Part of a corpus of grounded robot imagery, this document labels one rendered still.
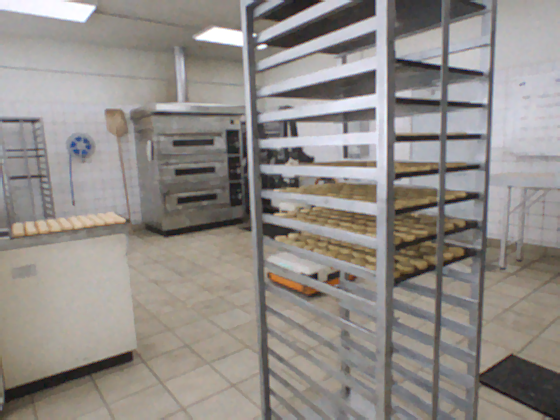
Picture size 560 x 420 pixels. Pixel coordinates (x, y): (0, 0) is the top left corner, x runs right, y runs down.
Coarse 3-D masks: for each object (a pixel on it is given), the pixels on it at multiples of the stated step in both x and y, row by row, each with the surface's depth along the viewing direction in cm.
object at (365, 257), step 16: (288, 240) 140; (304, 240) 142; (320, 240) 142; (336, 240) 137; (336, 256) 120; (352, 256) 117; (368, 256) 116; (400, 256) 115; (416, 256) 116; (432, 256) 113; (448, 256) 115; (400, 272) 105
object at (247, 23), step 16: (256, 112) 138; (256, 128) 139; (256, 144) 140; (256, 160) 140; (256, 176) 141; (256, 192) 142; (256, 208) 143; (256, 224) 143; (256, 240) 144; (256, 256) 145; (256, 272) 147; (256, 288) 148; (256, 304) 150; (256, 320) 151
